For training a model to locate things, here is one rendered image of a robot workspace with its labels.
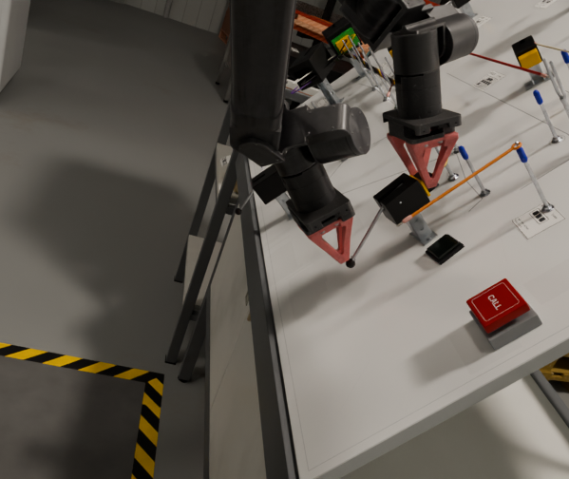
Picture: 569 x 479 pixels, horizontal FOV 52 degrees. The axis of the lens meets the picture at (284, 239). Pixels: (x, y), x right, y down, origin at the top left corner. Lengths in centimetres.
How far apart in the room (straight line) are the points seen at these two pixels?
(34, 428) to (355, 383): 127
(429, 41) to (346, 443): 48
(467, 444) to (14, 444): 123
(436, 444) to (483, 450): 9
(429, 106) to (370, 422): 39
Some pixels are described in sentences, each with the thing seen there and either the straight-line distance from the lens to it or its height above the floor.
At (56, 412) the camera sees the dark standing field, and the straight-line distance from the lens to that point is 190.
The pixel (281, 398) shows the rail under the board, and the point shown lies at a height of 87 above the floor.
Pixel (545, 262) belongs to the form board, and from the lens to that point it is 72.
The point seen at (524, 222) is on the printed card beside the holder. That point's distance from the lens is 79.
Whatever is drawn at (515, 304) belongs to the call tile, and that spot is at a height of 113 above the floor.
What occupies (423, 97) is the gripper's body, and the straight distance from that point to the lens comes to 77.
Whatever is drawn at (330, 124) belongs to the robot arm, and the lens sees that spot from 67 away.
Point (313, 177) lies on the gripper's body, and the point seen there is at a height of 113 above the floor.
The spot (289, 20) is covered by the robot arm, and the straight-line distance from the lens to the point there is 52.
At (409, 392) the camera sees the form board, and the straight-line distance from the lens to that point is 67.
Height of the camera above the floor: 135
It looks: 24 degrees down
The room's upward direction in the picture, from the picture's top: 21 degrees clockwise
